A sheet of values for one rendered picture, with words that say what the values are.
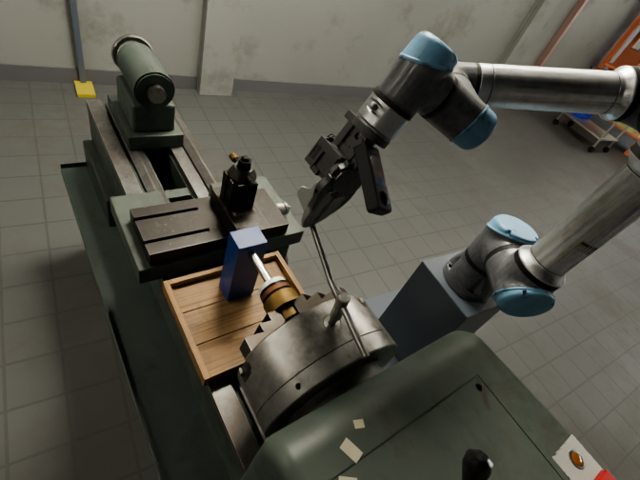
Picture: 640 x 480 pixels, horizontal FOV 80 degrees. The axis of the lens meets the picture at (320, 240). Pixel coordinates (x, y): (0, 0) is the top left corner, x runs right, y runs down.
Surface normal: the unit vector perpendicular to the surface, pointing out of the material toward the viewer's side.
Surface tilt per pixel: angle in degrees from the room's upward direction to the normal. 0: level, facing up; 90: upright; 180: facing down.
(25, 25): 90
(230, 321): 0
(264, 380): 66
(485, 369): 0
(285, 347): 41
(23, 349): 0
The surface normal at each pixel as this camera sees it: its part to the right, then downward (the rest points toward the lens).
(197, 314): 0.29, -0.67
